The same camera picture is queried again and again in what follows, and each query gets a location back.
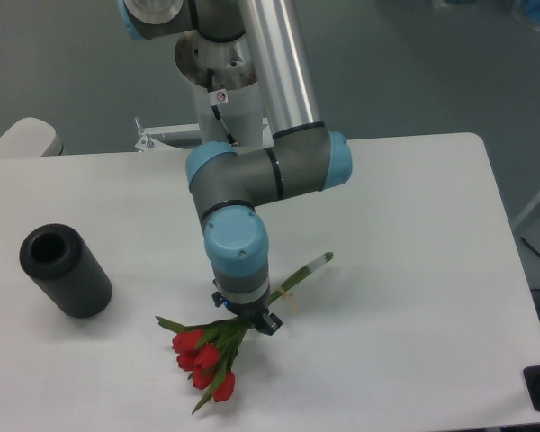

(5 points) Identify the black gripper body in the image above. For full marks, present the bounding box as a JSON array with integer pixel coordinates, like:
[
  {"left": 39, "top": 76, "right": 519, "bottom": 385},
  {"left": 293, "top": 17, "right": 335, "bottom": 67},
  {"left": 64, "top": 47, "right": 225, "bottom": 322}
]
[{"left": 212, "top": 278, "right": 270, "bottom": 325}]

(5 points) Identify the black ribbed cylindrical vase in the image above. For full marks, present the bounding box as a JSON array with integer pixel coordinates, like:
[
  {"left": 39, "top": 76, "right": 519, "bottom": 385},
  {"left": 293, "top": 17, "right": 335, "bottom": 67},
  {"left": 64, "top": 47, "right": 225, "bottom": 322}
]
[{"left": 19, "top": 223, "right": 113, "bottom": 319}]

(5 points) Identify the red tulip bouquet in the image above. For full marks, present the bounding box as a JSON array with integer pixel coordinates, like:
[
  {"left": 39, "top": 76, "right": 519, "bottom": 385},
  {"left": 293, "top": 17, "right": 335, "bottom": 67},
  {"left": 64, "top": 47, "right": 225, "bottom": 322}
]
[{"left": 155, "top": 251, "right": 336, "bottom": 416}]

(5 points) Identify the white chair armrest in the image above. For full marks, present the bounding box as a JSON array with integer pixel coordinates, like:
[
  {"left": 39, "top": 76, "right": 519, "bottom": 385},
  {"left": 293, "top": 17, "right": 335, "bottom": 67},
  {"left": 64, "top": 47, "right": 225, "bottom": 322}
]
[{"left": 0, "top": 117, "right": 65, "bottom": 159}]

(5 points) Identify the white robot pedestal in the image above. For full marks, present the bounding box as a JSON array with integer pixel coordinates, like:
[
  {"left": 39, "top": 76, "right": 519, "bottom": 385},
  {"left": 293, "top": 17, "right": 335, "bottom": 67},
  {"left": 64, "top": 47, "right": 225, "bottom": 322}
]
[{"left": 133, "top": 33, "right": 274, "bottom": 154}]

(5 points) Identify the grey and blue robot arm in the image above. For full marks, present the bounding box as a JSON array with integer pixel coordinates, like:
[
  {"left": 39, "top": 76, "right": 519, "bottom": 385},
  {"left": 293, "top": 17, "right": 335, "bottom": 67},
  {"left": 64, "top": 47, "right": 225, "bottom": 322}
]
[{"left": 118, "top": 1, "right": 352, "bottom": 335}]

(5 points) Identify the black cable on floor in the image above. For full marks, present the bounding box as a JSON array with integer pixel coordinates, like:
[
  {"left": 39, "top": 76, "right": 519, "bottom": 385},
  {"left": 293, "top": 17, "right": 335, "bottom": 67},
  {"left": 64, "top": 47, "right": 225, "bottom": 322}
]
[{"left": 520, "top": 236, "right": 540, "bottom": 267}]

